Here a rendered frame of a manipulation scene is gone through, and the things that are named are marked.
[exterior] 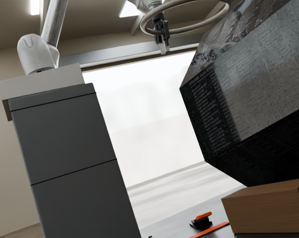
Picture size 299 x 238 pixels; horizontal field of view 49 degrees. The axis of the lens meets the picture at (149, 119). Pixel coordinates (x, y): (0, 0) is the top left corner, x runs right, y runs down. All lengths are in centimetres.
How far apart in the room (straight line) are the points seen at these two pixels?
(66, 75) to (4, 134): 618
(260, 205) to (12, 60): 762
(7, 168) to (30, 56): 595
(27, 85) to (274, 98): 107
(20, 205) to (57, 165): 606
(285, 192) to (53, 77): 114
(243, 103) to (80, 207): 83
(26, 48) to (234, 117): 110
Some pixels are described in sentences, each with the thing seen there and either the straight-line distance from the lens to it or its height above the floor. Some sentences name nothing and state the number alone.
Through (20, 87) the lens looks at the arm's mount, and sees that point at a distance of 161.
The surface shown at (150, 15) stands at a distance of 165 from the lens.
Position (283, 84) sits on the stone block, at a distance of 113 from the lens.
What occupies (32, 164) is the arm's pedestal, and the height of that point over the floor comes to 48.
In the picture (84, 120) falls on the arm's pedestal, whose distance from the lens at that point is 157.
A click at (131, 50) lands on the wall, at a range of 847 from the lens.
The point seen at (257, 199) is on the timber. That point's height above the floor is 12.
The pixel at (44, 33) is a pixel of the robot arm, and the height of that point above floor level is 126.
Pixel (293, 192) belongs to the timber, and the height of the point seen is 12.
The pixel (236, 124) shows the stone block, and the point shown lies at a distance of 128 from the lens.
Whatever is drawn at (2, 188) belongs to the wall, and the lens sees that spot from 760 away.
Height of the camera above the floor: 30
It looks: 8 degrees up
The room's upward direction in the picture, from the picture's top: 19 degrees counter-clockwise
